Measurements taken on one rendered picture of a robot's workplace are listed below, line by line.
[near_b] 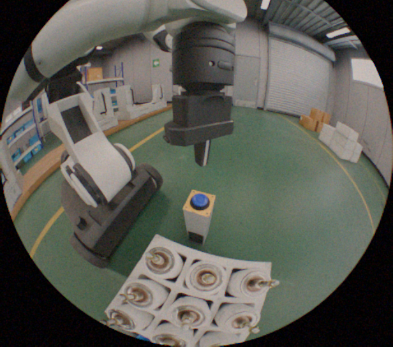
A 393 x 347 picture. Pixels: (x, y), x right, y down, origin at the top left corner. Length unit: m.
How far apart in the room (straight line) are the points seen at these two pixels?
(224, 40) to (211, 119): 0.10
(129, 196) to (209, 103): 0.50
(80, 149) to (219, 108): 0.32
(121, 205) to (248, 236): 0.60
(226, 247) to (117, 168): 0.54
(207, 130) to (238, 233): 0.56
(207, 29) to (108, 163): 0.32
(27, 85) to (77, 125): 0.31
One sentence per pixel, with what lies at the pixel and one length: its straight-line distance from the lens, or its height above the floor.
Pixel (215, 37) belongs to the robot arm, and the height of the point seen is 0.64.
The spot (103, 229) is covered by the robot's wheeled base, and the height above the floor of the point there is 0.18.
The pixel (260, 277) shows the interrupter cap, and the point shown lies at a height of 0.25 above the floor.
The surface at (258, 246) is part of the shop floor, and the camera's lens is 0.65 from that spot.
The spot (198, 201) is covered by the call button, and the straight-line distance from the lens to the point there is 0.30.
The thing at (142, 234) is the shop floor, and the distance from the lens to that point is 0.66.
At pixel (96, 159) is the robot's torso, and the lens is 0.33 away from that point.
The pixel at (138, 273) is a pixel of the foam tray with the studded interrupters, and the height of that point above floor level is 0.18.
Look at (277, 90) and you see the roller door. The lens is 5.15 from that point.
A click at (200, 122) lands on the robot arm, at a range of 0.15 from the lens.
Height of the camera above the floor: 0.58
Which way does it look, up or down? 30 degrees down
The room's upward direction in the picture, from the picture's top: straight up
